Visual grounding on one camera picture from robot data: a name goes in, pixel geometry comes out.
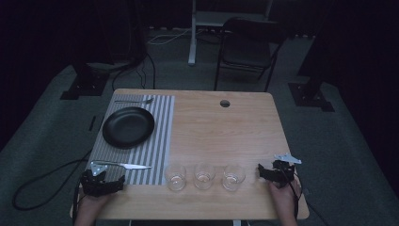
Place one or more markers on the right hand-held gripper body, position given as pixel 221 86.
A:
pixel 284 174

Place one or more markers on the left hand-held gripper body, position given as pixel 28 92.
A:
pixel 94 183

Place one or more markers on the person's left hand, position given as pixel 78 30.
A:
pixel 91 205

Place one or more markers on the person's right hand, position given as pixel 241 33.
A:
pixel 284 197

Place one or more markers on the silver table knife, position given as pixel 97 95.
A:
pixel 131 165

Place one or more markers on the clear drinking glass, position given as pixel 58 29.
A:
pixel 204 179
pixel 175 180
pixel 233 179

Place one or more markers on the black round plate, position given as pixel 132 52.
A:
pixel 128 127

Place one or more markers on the grey striped placemat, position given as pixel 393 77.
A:
pixel 158 138

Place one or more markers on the small dark floor object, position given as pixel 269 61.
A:
pixel 92 123

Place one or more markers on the silver fork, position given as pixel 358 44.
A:
pixel 135 101

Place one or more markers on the black folding chair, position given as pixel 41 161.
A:
pixel 247 50

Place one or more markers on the black stand with base plate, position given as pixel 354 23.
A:
pixel 84 84
pixel 310 95

